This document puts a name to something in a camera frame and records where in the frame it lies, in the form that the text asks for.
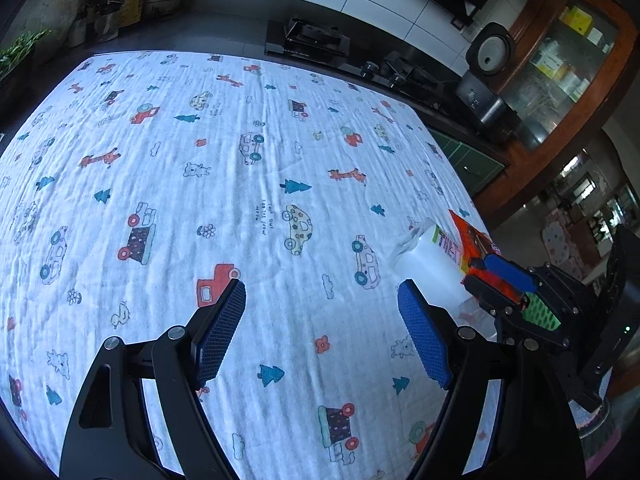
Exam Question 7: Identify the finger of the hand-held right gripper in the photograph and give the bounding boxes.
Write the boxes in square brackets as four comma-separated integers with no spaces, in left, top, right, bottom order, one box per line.
[464,257,571,356]
[483,254,601,313]

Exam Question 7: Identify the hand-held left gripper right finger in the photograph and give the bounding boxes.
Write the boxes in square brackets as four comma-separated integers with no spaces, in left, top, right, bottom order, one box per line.
[397,280,586,480]

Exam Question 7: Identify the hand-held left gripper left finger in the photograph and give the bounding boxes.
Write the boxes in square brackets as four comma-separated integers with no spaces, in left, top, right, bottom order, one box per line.
[59,277,247,480]

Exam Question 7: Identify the green plastic basket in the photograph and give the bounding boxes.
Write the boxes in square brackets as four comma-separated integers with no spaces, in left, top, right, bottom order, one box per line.
[520,292,562,332]

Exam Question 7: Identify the orange snack packet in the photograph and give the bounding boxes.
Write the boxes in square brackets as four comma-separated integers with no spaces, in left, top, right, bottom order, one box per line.
[448,210,506,286]

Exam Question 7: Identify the white barcode carton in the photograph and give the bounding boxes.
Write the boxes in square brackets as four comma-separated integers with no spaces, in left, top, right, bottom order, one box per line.
[400,224,473,291]

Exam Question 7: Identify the white polka-dot box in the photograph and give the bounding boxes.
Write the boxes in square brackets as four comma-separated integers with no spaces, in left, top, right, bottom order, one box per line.
[542,210,586,267]

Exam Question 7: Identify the clear plastic wrapper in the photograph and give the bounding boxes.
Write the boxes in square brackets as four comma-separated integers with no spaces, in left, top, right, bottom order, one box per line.
[400,217,436,256]

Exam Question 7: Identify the green cupboard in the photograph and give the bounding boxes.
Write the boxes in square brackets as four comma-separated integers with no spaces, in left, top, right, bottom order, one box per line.
[430,127,506,196]

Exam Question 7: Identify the dark rice cooker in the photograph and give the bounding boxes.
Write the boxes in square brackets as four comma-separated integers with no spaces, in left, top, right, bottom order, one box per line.
[454,22,518,133]

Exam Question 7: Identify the cartoon printed tablecloth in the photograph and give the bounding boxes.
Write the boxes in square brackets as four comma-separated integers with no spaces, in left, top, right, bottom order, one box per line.
[0,50,506,480]

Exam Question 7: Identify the wooden glass-door cabinet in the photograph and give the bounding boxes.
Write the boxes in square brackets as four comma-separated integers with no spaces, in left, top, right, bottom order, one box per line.
[475,0,640,231]

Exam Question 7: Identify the black gas stove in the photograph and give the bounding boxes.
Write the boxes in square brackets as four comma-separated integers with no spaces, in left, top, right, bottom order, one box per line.
[265,17,463,111]

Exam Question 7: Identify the yellow bag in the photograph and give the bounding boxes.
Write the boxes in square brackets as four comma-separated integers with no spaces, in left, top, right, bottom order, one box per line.
[119,0,146,27]

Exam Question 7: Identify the green leafy vegetables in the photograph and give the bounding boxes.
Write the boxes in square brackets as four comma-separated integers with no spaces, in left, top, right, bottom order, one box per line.
[0,30,51,78]

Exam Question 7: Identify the large beige gourd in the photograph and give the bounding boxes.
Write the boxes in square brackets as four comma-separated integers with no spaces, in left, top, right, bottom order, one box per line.
[10,0,81,56]

